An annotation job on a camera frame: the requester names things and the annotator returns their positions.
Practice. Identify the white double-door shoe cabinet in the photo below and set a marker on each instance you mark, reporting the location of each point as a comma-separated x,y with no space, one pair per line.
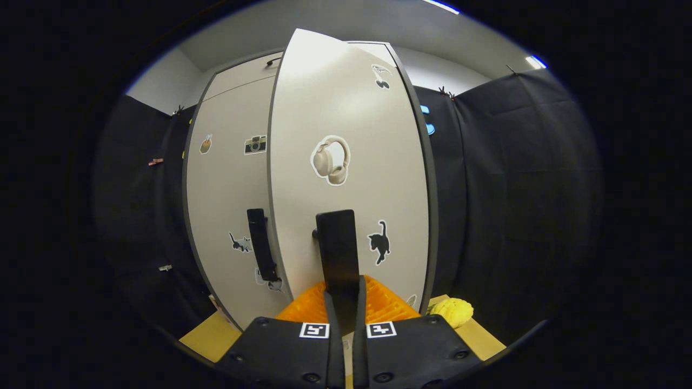
193,189

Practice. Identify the shoe cabinet door camera sticker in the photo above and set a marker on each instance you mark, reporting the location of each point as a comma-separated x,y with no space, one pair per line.
227,189

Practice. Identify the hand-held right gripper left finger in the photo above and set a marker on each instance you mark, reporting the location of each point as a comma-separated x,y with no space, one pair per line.
335,351

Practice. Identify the black backdrop cloth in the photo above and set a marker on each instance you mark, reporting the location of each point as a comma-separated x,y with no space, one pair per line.
513,189

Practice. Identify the yellow knobbly object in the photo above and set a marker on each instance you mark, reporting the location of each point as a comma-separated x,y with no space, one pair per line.
453,312

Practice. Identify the long ceiling light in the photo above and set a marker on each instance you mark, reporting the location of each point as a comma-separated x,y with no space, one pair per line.
440,5

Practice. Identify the black clip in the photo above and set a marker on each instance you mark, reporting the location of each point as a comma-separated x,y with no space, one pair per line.
511,69
446,92
178,111

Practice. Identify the small ceiling light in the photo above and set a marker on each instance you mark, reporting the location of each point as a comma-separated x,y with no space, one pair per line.
535,61

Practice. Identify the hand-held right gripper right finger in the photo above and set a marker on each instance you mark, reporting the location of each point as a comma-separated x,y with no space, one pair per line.
359,351

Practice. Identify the white cabinet drawer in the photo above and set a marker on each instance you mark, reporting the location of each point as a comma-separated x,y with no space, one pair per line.
243,75

